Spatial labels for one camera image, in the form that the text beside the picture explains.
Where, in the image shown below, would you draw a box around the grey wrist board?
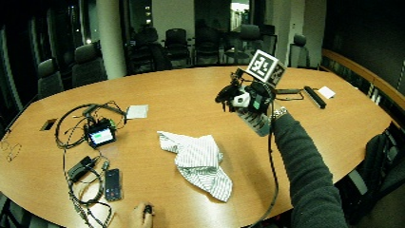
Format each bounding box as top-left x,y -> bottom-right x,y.
236,108 -> 272,138

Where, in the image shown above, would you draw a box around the black smartphone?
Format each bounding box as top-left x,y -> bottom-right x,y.
103,168 -> 124,202

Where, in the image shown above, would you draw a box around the white marker cube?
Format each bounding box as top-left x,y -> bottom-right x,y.
245,49 -> 288,86

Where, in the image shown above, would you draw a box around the silver wristwatch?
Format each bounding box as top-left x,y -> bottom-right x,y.
269,106 -> 291,121

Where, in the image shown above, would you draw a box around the black office chair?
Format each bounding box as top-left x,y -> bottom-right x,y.
288,33 -> 312,68
164,28 -> 192,68
125,26 -> 173,76
229,24 -> 265,66
192,27 -> 224,67

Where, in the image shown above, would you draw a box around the black power adapter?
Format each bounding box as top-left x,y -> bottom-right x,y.
65,155 -> 100,183

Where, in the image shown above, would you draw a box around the white striped cloth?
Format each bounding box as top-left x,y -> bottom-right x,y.
157,130 -> 235,203

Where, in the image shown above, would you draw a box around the long black bar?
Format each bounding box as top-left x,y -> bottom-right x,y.
303,85 -> 329,110

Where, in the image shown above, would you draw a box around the white paper card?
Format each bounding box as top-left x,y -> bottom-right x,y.
125,104 -> 151,121

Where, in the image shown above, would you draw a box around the small white card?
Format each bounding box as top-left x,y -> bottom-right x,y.
316,85 -> 338,100

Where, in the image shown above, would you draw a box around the small black monitor device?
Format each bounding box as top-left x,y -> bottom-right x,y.
84,118 -> 119,149

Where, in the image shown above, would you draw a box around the white column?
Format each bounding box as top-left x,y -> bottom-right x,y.
95,0 -> 128,81

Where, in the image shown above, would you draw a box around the grey office chair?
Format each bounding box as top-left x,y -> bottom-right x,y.
36,58 -> 65,100
69,42 -> 108,88

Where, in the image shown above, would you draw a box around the eyeglasses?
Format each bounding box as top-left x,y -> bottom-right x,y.
0,140 -> 24,163

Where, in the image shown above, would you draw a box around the black jacket on chair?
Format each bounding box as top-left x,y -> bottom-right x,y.
336,123 -> 405,223

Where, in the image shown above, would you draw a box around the white palm camera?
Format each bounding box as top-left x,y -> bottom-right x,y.
231,92 -> 252,108

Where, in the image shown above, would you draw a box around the black adapter cable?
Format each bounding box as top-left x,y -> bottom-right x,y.
61,147 -> 115,228

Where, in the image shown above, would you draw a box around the black glove cable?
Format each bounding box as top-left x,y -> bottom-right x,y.
247,102 -> 281,228

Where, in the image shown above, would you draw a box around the black looped cable bundle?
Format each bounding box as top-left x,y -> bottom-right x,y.
53,101 -> 128,150

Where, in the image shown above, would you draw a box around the wooden wall ledge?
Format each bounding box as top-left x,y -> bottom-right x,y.
318,47 -> 405,112

